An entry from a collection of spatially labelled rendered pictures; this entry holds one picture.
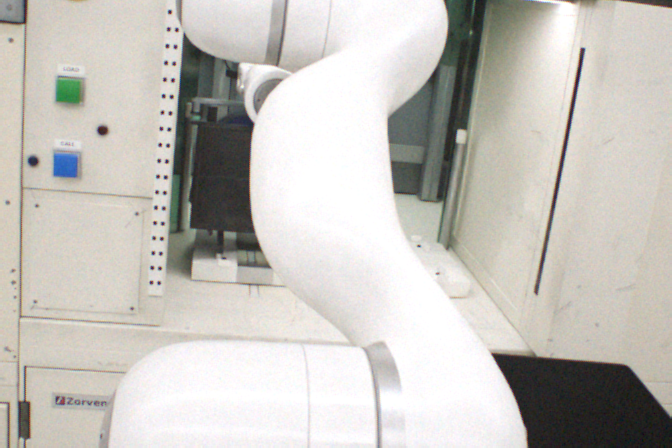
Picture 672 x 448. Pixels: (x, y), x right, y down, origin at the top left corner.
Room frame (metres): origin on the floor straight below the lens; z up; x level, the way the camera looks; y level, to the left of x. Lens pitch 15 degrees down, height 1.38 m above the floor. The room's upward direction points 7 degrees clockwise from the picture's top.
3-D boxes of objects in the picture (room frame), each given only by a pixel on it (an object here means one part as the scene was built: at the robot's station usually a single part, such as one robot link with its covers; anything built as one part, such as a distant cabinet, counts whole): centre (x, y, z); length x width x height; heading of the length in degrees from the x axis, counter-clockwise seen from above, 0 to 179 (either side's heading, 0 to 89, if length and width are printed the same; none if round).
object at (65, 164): (1.04, 0.36, 1.10); 0.03 x 0.02 x 0.03; 99
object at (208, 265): (1.38, 0.13, 0.89); 0.22 x 0.21 x 0.04; 9
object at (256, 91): (1.13, 0.09, 1.21); 0.13 x 0.09 x 0.08; 9
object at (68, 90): (1.04, 0.36, 1.20); 0.03 x 0.02 x 0.03; 99
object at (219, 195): (1.38, 0.14, 1.08); 0.24 x 0.20 x 0.32; 99
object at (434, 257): (1.42, -0.14, 0.89); 0.22 x 0.21 x 0.04; 9
